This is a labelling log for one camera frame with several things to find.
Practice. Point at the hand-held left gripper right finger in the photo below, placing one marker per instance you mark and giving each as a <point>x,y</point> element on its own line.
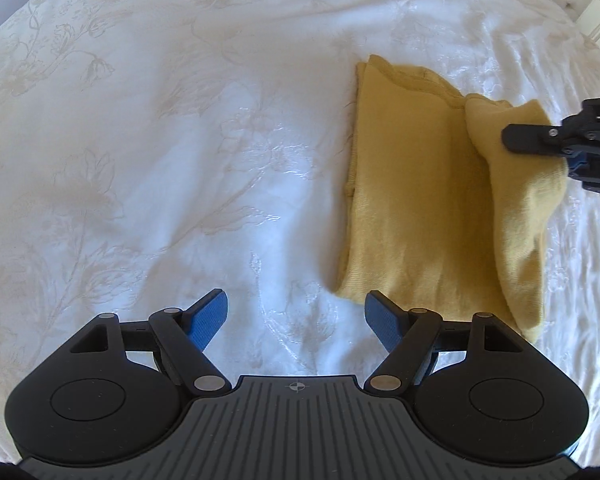
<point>382,322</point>

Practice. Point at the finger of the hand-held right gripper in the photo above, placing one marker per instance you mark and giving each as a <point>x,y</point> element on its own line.
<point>576,164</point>
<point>530,138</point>

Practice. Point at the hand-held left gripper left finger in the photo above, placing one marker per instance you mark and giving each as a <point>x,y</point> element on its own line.
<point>209,321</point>

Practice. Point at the yellow knit sweater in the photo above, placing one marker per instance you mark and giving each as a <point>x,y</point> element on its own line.
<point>420,200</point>

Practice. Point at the white embroidered bedspread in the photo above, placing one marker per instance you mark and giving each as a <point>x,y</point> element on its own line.
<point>180,135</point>

